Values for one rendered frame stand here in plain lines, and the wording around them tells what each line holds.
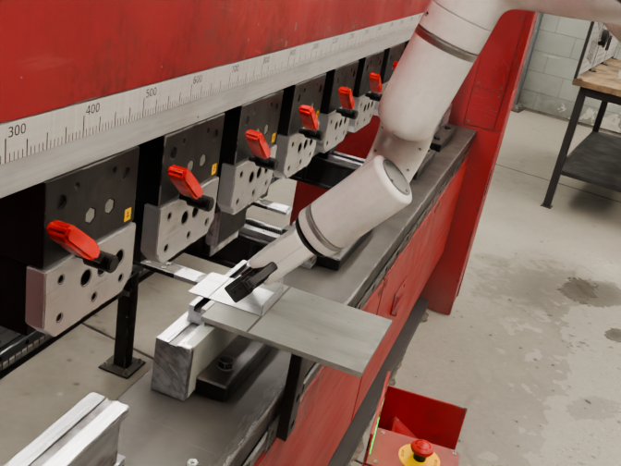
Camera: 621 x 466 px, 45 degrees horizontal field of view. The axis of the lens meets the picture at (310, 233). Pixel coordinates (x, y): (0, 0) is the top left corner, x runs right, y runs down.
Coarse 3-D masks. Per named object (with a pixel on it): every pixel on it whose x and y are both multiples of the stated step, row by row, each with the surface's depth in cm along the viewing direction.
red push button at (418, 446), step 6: (414, 444) 125; (420, 444) 125; (426, 444) 126; (414, 450) 124; (420, 450) 124; (426, 450) 124; (432, 450) 125; (414, 456) 126; (420, 456) 124; (426, 456) 124
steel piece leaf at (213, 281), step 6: (210, 276) 126; (216, 276) 126; (222, 276) 127; (204, 282) 124; (210, 282) 124; (216, 282) 125; (222, 282) 125; (192, 288) 121; (198, 288) 121; (204, 288) 122; (210, 288) 122; (216, 288) 122; (198, 294) 120; (204, 294) 120; (210, 294) 120
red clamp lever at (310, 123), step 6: (300, 108) 116; (306, 108) 116; (312, 108) 117; (300, 114) 116; (306, 114) 116; (312, 114) 116; (306, 120) 118; (312, 120) 118; (306, 126) 120; (312, 126) 119; (318, 126) 121; (300, 132) 124; (306, 132) 123; (312, 132) 122; (318, 132) 123; (312, 138) 123; (318, 138) 123
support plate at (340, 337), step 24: (264, 288) 126; (216, 312) 116; (240, 312) 117; (288, 312) 120; (312, 312) 121; (336, 312) 123; (360, 312) 124; (264, 336) 112; (288, 336) 113; (312, 336) 114; (336, 336) 116; (360, 336) 117; (384, 336) 120; (312, 360) 110; (336, 360) 109; (360, 360) 111
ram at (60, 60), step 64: (0, 0) 53; (64, 0) 60; (128, 0) 68; (192, 0) 79; (256, 0) 94; (320, 0) 117; (384, 0) 154; (0, 64) 55; (64, 64) 62; (128, 64) 71; (192, 64) 83; (320, 64) 126; (128, 128) 75; (0, 192) 59
